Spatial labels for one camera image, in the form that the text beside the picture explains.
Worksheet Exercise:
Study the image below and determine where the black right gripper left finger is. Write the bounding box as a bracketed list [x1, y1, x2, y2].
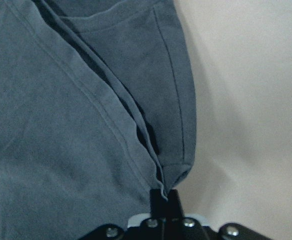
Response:
[81, 189, 166, 240]

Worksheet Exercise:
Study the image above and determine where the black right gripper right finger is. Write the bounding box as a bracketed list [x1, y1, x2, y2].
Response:
[165, 189, 269, 240]

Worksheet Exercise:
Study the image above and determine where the black printed t-shirt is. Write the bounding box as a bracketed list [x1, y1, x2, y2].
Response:
[0, 0, 196, 240]

